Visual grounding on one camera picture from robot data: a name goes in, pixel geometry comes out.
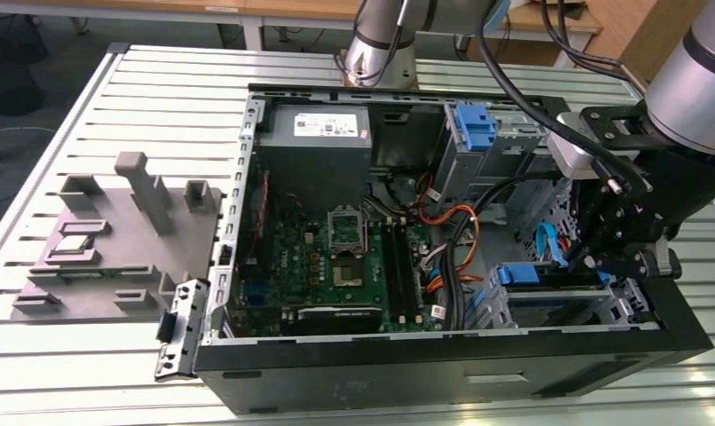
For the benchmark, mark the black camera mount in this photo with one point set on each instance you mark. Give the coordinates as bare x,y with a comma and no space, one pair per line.
591,117

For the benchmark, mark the metal disk bay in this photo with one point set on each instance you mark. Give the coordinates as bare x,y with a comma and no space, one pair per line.
559,294

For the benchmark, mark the hard disk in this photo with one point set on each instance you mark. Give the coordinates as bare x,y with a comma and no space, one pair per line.
518,274

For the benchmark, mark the black PC case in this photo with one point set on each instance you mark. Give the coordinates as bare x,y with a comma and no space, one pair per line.
392,377

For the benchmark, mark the blue plastic drive latch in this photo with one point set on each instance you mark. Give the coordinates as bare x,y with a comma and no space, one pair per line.
475,128

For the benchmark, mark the green RAM stick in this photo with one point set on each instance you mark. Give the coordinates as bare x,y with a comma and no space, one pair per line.
81,273

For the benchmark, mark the brown wooden cabinet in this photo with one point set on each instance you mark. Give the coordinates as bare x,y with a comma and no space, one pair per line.
659,26

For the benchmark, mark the grey metal drive cage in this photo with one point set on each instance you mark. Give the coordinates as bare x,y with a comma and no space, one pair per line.
511,151

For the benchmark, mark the silver CPU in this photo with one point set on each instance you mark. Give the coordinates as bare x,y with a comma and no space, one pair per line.
73,241

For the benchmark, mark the black office chair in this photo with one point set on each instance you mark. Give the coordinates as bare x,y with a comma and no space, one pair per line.
13,89

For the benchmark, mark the grey parts rack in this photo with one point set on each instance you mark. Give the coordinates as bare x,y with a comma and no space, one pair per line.
156,253

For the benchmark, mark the CPU socket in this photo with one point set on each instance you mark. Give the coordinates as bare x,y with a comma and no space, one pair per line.
348,274

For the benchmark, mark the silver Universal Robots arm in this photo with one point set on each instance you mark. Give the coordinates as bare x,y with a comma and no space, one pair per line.
688,89

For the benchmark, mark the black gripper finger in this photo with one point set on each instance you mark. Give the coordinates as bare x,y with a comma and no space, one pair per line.
642,257
603,213

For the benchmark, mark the green motherboard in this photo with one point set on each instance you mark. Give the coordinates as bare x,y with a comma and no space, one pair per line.
298,262

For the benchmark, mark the grey power supply unit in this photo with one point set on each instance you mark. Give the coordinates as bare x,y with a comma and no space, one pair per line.
316,173

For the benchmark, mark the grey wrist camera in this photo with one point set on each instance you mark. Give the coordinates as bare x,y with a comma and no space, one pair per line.
571,160

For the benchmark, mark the white framed wooden desk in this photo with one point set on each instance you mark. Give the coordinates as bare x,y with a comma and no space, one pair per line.
523,22
156,11

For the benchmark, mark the black graphics card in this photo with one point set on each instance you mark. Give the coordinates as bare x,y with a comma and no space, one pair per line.
334,319

